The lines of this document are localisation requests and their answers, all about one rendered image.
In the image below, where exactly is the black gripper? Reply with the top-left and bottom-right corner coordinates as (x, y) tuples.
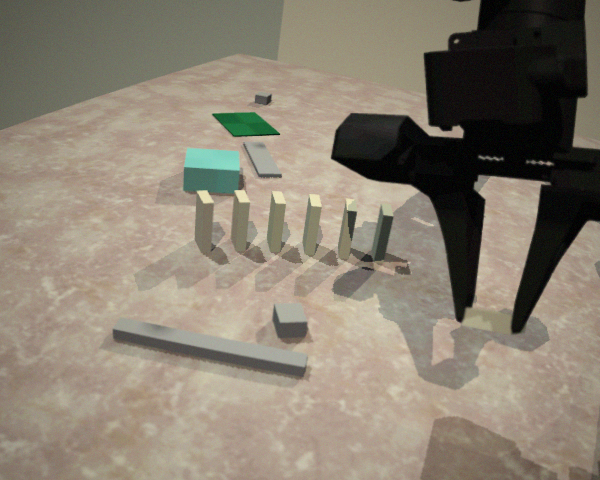
(331, 12), (600, 333)

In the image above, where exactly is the green flat tile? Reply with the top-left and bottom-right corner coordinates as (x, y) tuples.
(212, 112), (280, 137)

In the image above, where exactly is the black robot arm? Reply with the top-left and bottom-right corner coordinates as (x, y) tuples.
(424, 0), (588, 131)

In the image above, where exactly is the light teal block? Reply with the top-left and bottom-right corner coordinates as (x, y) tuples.
(183, 148), (240, 193)

